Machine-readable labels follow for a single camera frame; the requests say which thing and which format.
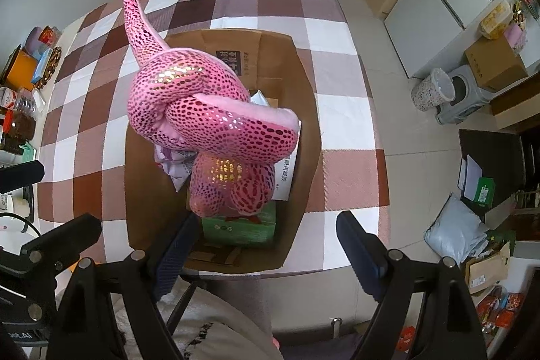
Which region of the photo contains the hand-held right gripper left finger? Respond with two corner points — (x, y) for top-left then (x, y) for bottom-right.
(46, 212), (200, 360)

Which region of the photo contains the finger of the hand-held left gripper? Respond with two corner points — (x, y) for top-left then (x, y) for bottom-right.
(21, 214), (103, 272)
(0, 161), (46, 194)

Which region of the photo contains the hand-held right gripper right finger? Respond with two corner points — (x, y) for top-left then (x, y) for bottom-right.
(335, 211), (490, 360)

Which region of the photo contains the white pink wipes packet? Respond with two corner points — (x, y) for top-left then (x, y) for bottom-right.
(154, 145), (197, 193)

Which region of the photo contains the brown cardboard box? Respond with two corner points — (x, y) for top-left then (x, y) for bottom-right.
(126, 28), (323, 274)

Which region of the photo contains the white green medicine box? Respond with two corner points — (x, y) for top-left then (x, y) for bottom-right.
(270, 119), (302, 202)

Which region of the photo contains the pink spotted snake plush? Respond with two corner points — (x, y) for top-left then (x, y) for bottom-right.
(122, 0), (301, 217)

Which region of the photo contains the yellow container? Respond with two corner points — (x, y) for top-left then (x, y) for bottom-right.
(480, 0), (512, 41)

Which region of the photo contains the white cup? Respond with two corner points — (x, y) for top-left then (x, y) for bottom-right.
(0, 191), (34, 221)

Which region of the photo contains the green carton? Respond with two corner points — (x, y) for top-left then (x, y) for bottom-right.
(201, 200), (278, 248)

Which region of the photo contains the person's grey clothing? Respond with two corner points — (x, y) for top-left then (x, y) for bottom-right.
(112, 273), (284, 360)

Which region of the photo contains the light blue plastic bag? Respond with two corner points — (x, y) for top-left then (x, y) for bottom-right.
(423, 193), (490, 264)

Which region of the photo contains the orange box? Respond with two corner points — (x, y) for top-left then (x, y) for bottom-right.
(1, 47), (35, 91)

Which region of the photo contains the open cardboard carton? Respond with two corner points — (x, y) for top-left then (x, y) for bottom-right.
(464, 242), (512, 295)

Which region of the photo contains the purple bowl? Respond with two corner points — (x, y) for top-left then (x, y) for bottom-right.
(24, 27), (45, 55)

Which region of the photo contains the small green box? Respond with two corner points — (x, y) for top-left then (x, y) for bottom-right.
(475, 176), (495, 205)

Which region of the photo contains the red packet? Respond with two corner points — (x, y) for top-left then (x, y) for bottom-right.
(39, 27), (63, 48)

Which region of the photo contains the pile of red snack packets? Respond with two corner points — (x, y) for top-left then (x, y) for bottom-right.
(476, 293), (526, 346)

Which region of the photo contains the patterned waste bin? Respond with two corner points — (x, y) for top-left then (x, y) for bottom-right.
(411, 67), (456, 112)

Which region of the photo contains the dark side table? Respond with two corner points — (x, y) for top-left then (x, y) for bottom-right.
(458, 128), (534, 211)

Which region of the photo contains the grey plastic stool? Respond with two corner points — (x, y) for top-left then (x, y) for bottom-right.
(434, 65), (492, 126)

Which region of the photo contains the closed cardboard carton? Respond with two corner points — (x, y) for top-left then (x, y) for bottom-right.
(464, 33), (529, 93)

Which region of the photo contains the checkered tablecloth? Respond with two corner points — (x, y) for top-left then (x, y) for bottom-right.
(37, 0), (391, 274)

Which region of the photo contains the black cable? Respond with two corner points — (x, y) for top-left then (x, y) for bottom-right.
(166, 285), (199, 337)

